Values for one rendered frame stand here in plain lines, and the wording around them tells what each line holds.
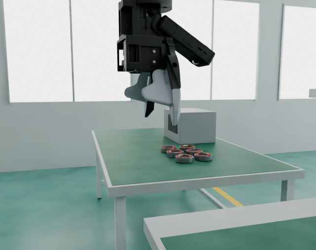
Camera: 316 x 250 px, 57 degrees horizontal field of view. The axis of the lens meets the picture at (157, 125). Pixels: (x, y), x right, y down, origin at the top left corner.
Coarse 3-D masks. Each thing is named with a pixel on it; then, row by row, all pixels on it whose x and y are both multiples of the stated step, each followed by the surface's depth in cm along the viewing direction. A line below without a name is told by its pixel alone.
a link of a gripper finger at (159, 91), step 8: (160, 72) 45; (160, 80) 45; (168, 80) 44; (144, 88) 43; (152, 88) 43; (160, 88) 44; (168, 88) 44; (144, 96) 43; (152, 96) 43; (160, 96) 43; (168, 96) 44; (176, 96) 43; (168, 104) 43; (176, 104) 43; (176, 112) 43; (176, 120) 43
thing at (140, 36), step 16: (128, 0) 44; (144, 0) 44; (160, 0) 44; (128, 16) 46; (144, 16) 46; (160, 16) 47; (128, 32) 47; (144, 32) 46; (160, 32) 47; (128, 48) 45; (144, 48) 45; (160, 48) 46; (128, 64) 44; (144, 64) 45; (160, 64) 46
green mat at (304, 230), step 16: (256, 224) 98; (272, 224) 98; (288, 224) 98; (304, 224) 98; (176, 240) 88; (192, 240) 88; (208, 240) 88; (224, 240) 88; (240, 240) 88; (256, 240) 88; (272, 240) 88; (288, 240) 88; (304, 240) 88
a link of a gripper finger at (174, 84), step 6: (168, 48) 45; (174, 48) 45; (168, 54) 45; (174, 54) 45; (168, 60) 44; (174, 60) 44; (168, 66) 44; (174, 66) 44; (168, 72) 44; (174, 72) 44; (174, 78) 44; (180, 78) 44; (174, 84) 44; (180, 84) 44
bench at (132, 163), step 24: (96, 144) 234; (120, 144) 233; (144, 144) 233; (168, 144) 233; (192, 144) 233; (216, 144) 233; (96, 168) 309; (120, 168) 165; (144, 168) 165; (168, 168) 165; (192, 168) 165; (216, 168) 165; (240, 168) 165; (264, 168) 165; (288, 168) 165; (120, 192) 136; (144, 192) 139; (288, 192) 166; (120, 216) 141; (120, 240) 143
